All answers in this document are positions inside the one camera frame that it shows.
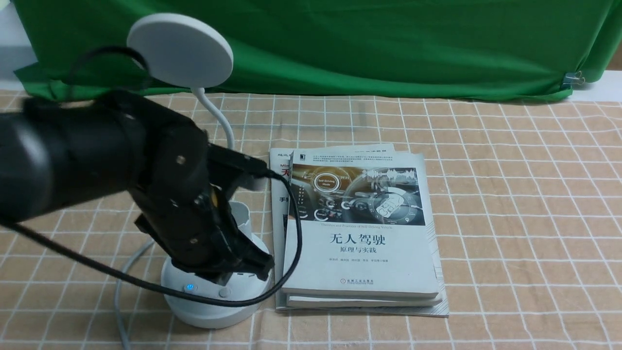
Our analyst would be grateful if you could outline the middle white book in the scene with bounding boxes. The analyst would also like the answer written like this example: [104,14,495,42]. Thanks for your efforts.
[277,149,443,308]

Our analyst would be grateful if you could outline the black camera cable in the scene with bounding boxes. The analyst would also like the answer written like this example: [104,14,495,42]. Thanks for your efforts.
[0,46,303,308]

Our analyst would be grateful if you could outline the white lamp power cable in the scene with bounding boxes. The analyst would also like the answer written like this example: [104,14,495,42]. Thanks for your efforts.
[114,238,156,350]

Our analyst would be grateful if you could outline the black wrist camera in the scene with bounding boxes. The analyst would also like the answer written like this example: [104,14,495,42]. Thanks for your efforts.
[207,143,269,197]

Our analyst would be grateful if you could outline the blue binder clip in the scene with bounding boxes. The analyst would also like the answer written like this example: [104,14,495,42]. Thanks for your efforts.
[560,71,585,89]

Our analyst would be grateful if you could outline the orange checkered tablecloth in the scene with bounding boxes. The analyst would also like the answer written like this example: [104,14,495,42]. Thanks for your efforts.
[0,94,622,350]

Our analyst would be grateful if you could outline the green backdrop cloth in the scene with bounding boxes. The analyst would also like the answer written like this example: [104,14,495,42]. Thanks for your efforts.
[14,0,621,101]

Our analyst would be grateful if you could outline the bottom white paperback book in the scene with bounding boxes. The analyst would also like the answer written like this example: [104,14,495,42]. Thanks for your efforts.
[269,143,449,317]

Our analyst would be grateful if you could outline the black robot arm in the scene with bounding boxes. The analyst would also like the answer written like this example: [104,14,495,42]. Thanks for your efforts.
[0,91,274,284]

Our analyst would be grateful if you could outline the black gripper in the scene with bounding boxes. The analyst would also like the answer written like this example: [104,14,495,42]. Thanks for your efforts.
[132,182,274,286]

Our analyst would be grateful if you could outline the white desk lamp with base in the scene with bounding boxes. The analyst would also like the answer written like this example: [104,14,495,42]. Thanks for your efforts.
[126,13,270,329]

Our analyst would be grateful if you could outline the top white self-driving book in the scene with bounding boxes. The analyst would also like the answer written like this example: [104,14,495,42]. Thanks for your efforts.
[281,151,440,299]

